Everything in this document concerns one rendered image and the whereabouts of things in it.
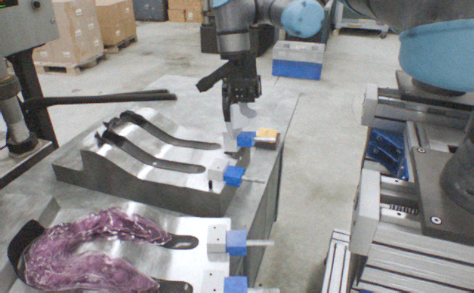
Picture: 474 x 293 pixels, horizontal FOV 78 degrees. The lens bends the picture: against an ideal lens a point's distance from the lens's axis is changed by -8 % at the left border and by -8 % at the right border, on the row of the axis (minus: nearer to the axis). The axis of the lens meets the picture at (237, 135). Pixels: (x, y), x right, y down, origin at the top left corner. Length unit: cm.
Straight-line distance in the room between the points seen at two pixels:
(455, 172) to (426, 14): 37
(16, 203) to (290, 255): 132
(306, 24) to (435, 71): 44
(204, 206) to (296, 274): 100
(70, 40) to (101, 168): 379
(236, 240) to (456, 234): 37
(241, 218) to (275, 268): 93
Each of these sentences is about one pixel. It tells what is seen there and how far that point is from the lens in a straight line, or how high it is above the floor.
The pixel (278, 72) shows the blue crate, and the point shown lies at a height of 6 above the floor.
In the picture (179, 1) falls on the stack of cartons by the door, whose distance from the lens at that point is 758.
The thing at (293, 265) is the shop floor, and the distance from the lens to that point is 171.
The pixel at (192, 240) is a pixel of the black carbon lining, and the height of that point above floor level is 85.
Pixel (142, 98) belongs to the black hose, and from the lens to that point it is 130.
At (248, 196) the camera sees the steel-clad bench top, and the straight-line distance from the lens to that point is 84.
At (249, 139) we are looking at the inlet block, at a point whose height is 94.
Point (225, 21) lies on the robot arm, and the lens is 73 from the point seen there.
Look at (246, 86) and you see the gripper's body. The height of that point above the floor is 107.
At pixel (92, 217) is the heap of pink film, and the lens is 67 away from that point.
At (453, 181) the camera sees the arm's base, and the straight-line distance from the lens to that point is 56.
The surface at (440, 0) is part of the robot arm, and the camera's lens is 22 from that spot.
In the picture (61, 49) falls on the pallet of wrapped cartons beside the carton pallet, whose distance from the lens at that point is 471.
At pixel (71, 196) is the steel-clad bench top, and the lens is 94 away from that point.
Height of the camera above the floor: 135
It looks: 30 degrees down
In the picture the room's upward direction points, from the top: straight up
